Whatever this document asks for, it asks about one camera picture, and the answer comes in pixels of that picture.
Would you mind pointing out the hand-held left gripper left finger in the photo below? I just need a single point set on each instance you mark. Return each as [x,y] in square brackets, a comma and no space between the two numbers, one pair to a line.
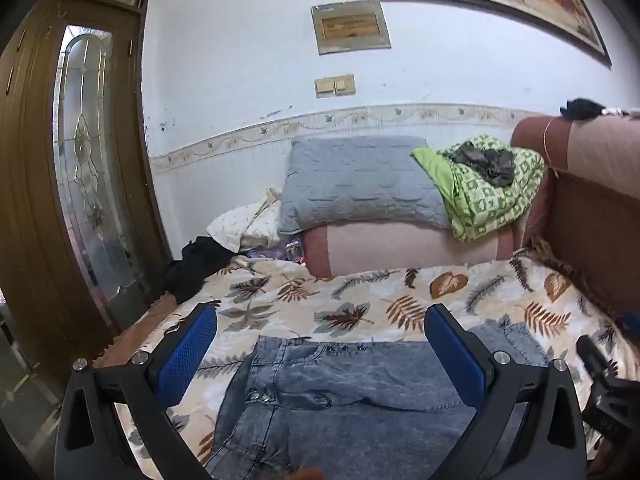
[187,355]

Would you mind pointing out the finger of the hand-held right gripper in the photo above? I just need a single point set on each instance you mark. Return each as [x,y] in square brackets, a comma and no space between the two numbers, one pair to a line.
[631,324]
[597,362]

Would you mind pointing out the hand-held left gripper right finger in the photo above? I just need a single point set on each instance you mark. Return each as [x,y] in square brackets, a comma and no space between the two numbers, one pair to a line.
[457,355]

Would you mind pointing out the grey denim pants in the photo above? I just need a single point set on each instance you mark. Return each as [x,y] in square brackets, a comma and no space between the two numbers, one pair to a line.
[350,410]

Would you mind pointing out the black garment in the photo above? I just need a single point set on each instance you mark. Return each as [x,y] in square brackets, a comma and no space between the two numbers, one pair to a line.
[195,267]

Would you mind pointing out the pink maroon sofa backrest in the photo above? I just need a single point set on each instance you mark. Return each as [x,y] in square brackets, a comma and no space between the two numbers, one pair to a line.
[595,220]

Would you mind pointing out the pink maroon sofa bolster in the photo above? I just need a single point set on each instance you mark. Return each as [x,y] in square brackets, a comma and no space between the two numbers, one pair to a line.
[400,250]

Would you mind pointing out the leaf print blanket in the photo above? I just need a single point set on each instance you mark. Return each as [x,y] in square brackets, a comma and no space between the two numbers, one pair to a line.
[350,290]

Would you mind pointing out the purple plastic packets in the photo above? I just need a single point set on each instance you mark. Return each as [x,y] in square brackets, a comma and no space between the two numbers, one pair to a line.
[280,251]

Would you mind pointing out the white floral pillow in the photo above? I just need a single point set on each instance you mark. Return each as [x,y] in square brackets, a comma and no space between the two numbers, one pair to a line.
[235,222]

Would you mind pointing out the green patterned blanket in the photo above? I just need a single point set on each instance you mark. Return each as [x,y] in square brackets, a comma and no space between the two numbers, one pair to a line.
[480,205]

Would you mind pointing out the dark olive cloth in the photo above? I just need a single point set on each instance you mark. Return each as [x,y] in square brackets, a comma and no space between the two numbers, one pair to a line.
[492,165]

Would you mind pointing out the grey quilted pillow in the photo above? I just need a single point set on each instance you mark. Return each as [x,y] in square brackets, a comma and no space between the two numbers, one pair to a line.
[360,180]

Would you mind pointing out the wooden door with glass panel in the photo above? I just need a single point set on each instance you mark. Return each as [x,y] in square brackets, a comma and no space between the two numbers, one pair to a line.
[30,210]

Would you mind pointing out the small black cloth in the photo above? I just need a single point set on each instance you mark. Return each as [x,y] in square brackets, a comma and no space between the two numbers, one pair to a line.
[580,109]

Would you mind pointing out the beige light switch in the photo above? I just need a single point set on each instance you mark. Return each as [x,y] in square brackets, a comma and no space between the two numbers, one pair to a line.
[345,85]
[325,87]

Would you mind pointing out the framed wall plaque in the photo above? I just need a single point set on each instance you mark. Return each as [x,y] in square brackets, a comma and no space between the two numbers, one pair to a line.
[350,27]

